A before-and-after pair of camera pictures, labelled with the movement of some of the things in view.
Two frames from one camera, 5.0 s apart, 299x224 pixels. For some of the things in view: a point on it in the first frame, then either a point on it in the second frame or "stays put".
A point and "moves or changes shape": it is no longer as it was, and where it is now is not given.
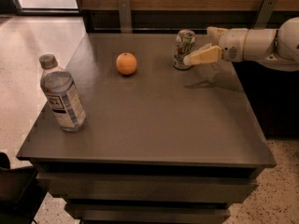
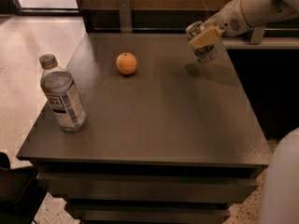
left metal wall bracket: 125,17 stays put
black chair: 21,195 stays put
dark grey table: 160,145 stays put
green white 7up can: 185,43 moves or changes shape
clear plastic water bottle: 62,92 stays put
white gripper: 233,44 -> 230,20
